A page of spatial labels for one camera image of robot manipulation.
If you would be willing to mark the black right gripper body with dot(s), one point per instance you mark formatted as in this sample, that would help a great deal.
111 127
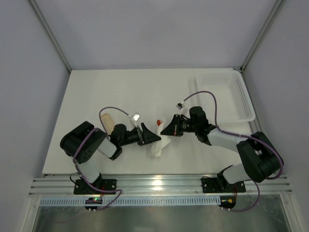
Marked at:
179 125

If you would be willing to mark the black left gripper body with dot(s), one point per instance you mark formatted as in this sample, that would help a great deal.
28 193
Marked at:
140 136

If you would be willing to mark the white paper napkin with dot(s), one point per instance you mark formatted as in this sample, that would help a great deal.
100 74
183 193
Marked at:
157 147

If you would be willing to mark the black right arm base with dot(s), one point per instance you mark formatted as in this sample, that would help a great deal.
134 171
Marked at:
218 184

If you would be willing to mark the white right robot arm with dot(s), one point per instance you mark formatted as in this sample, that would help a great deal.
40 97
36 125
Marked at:
259 159

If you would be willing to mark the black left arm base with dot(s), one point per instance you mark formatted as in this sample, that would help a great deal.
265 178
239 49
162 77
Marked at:
100 186

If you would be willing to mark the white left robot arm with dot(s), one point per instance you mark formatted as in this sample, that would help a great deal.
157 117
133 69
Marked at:
82 142

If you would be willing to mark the beige utensil case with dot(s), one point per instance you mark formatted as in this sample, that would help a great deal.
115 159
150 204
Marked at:
108 122

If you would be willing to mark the white perforated plastic basket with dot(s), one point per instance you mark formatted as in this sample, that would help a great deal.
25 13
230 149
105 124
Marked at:
233 101

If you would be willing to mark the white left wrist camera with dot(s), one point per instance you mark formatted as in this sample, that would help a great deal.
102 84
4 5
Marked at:
134 119

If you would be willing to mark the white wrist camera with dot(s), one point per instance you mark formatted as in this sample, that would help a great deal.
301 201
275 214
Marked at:
182 108
134 119

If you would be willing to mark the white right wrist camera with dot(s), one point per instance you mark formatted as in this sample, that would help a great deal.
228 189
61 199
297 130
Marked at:
182 108

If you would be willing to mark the slotted white cable duct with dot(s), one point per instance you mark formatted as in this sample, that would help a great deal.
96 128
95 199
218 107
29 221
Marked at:
131 201

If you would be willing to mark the aluminium front rail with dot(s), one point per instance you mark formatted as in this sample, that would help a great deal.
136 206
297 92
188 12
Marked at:
130 184

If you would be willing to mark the right aluminium frame post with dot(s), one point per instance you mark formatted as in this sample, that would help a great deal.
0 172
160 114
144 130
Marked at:
268 22

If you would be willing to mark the aluminium frame post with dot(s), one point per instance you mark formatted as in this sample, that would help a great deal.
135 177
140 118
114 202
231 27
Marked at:
268 22
49 33

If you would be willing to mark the left aluminium frame post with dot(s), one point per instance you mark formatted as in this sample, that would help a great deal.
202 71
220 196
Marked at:
49 33

